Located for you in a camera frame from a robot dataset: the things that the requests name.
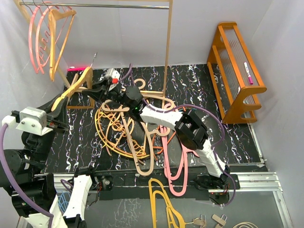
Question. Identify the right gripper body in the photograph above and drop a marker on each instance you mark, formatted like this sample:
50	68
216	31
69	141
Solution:
109	83

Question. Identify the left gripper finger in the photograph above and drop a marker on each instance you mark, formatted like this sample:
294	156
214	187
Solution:
60	112
59	128

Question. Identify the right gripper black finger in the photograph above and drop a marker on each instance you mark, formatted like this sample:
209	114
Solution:
96	88
96	96

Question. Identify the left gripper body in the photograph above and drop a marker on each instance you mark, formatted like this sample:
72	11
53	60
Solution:
45	129

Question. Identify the wooden hanger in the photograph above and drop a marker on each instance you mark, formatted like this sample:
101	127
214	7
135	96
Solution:
78	85
53	17

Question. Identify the beige plastic hanger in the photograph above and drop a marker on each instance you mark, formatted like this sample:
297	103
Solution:
125	145

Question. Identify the pink curved wire hanger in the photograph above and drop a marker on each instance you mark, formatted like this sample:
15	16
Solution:
49	29

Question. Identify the pink wavy wire hanger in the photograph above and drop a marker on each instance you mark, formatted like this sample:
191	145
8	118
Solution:
38	35

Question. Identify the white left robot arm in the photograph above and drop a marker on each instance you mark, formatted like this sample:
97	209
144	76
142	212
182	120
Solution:
33	193

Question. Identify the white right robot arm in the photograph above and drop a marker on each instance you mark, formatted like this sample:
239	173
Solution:
190	129

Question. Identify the pink tape strip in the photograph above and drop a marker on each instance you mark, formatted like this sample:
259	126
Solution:
76	69

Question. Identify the orange plastic curved hanger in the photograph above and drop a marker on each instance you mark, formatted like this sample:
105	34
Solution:
111	131

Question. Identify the pink flat plastic hanger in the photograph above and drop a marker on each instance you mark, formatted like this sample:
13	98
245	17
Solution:
183	166

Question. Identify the orange wooden shelf rack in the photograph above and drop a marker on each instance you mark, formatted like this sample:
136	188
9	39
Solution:
237	99

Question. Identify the pink white marker pen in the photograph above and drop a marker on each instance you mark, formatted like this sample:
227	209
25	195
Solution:
248	74

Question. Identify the yellow plastic hanger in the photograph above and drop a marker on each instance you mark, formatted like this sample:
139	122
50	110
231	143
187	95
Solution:
164	215

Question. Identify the beige clip left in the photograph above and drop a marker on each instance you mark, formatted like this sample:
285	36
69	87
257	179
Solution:
201	221

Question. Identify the beige clip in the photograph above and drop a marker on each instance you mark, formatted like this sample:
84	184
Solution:
220	221
201	221

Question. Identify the beige clip right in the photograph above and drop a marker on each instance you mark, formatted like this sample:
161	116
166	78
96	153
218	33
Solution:
220	221

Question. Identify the cream hanger bottom edge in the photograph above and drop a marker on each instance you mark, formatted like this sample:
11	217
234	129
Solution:
245	225

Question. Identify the wooden garment rack frame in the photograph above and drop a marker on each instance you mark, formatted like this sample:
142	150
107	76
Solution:
169	8

